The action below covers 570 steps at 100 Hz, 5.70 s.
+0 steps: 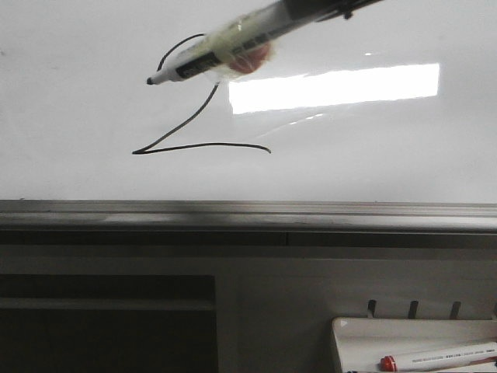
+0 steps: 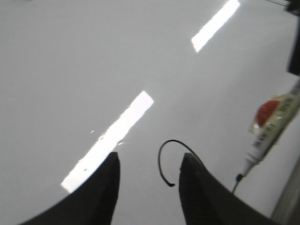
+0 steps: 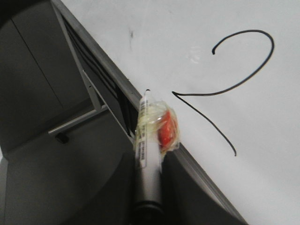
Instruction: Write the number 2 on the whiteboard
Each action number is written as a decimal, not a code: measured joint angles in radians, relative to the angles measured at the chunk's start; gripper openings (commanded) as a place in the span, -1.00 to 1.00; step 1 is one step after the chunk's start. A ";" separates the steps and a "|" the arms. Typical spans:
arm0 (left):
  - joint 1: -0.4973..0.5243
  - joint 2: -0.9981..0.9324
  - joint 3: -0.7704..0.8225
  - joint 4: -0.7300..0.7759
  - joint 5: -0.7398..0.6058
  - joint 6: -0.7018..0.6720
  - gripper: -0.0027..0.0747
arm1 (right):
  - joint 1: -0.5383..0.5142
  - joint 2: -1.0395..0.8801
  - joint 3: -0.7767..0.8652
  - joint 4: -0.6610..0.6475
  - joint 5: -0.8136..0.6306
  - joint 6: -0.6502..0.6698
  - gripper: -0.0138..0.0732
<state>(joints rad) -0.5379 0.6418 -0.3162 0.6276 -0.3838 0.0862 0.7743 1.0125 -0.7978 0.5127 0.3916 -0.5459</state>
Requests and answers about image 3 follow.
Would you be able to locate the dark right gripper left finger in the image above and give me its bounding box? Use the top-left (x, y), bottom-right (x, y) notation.
top-left (47, 152), bottom-right (134, 225)

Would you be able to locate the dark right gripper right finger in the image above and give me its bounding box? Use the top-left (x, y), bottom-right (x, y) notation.
top-left (162, 152), bottom-right (243, 225)

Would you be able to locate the white black whiteboard marker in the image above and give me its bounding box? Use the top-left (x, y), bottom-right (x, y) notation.
top-left (132, 89), bottom-right (179, 225)

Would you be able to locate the white whiteboard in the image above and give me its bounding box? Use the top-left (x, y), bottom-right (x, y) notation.
top-left (64, 0), bottom-right (300, 225)

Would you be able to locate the grey cabinet panel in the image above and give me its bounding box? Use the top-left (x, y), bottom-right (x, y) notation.
top-left (0, 0), bottom-right (132, 225)

